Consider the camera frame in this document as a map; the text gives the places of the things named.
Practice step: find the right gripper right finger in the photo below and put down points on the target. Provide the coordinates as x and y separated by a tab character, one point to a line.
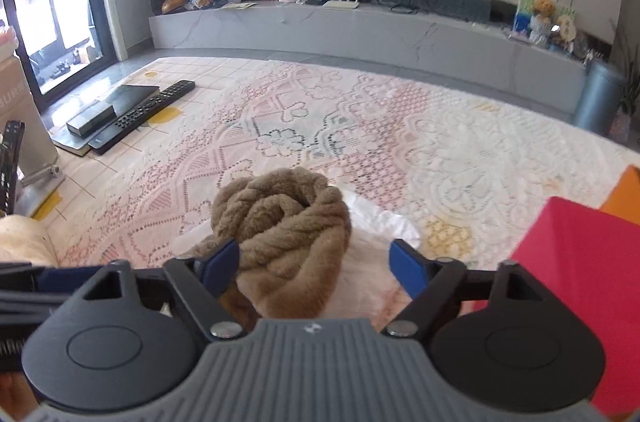
432	286

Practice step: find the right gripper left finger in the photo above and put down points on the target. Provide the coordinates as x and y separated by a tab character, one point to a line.
196	284

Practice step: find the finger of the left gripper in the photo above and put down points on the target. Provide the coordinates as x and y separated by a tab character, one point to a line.
24	282

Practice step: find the lace patterned tablecloth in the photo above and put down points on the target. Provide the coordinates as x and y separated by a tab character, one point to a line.
470	173

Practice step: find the red box with balls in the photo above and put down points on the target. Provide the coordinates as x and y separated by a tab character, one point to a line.
590	260

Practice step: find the black remote control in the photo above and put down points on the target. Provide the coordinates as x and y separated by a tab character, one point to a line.
133	118

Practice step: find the small grey box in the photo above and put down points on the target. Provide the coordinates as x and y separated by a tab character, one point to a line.
96	115

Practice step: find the black notebook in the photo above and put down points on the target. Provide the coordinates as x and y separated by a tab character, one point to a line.
123	99

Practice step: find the orange cardboard box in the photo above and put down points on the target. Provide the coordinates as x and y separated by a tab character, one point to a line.
624	199

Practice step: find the marble tv console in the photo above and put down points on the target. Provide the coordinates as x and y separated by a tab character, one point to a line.
469	52

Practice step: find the blue metal trash bin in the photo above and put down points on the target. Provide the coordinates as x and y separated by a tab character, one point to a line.
597	106

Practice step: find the teddy bear on console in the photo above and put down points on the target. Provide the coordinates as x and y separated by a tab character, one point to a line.
540	23

